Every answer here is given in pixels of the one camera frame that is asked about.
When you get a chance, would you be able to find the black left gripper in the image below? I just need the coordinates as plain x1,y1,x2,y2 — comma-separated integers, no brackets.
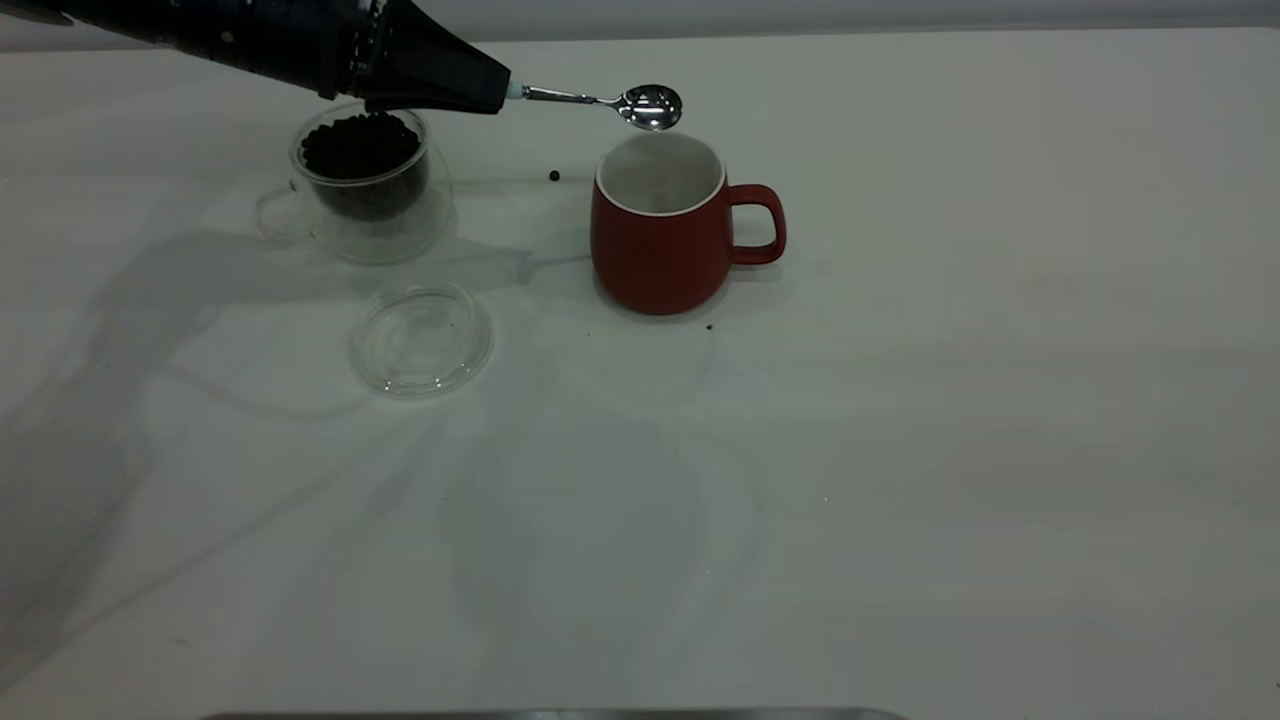
200,0,512,115

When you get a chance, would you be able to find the metal spoon pale blue handle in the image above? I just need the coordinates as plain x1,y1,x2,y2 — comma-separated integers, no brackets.
505,83,684,132

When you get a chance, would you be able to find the red ceramic mug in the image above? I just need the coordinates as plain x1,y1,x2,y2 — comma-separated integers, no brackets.
590,132,788,317

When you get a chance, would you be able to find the dark coffee beans pile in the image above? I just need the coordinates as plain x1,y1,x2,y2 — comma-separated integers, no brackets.
300,110,425,222

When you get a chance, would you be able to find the clear glass cup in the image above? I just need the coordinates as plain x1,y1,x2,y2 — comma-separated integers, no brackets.
255,100,457,267

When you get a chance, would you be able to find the clear glass lid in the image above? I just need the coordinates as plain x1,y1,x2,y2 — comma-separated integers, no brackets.
347,282,496,400

